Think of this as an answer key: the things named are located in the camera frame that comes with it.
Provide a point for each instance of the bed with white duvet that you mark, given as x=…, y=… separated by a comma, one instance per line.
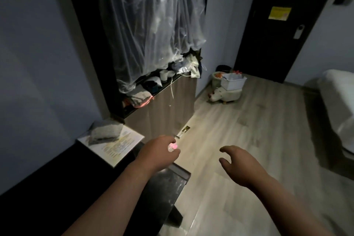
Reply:
x=337, y=97

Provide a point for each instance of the dark door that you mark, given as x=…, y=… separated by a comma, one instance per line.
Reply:
x=271, y=50

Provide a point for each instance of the grey and pink cloth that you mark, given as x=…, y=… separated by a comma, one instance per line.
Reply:
x=139, y=99

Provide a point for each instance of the white paper cup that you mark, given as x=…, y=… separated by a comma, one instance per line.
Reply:
x=164, y=76

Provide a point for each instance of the pink paper note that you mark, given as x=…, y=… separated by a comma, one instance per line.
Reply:
x=173, y=147

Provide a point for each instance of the small yellow black wrapper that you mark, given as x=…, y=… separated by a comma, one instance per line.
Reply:
x=184, y=131

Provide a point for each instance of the grey folded towel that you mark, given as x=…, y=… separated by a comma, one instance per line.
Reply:
x=106, y=132

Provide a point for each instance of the white plastic basket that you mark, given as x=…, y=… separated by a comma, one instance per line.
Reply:
x=233, y=83

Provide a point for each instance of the white rhino shaped stool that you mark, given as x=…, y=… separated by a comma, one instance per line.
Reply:
x=224, y=95

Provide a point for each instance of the black glossy table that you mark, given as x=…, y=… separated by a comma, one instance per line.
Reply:
x=55, y=194

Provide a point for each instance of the person's right forearm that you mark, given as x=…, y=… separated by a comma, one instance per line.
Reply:
x=293, y=211

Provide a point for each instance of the person's right hand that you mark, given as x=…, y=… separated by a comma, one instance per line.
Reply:
x=246, y=169

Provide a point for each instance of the dark wall switch panel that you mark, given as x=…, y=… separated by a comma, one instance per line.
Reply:
x=342, y=0

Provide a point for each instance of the yellow door sign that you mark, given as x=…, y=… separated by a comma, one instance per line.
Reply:
x=280, y=13

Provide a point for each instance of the clear plastic cover sheet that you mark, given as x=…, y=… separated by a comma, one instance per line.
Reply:
x=152, y=17

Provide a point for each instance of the person's left forearm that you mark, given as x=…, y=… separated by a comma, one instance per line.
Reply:
x=110, y=205

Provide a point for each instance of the black round trash can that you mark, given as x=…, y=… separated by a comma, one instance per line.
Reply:
x=223, y=68

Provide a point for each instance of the dark wood wardrobe unit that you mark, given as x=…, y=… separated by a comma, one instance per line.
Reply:
x=171, y=105

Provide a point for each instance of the pale green waste bin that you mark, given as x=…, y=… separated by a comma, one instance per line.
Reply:
x=216, y=79

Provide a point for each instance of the white printed paper sheet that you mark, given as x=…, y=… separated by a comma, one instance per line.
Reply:
x=121, y=147

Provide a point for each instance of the person's left hand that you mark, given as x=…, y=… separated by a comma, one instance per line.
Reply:
x=157, y=155

